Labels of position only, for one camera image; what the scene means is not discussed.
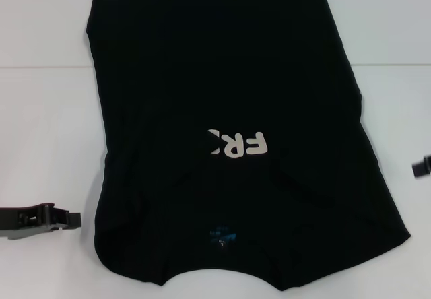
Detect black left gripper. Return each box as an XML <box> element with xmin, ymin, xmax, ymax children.
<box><xmin>0</xmin><ymin>201</ymin><xmax>83</xmax><ymax>241</ymax></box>

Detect black shirt with FREE print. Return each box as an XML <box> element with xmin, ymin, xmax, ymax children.
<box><xmin>86</xmin><ymin>0</ymin><xmax>412</xmax><ymax>285</ymax></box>

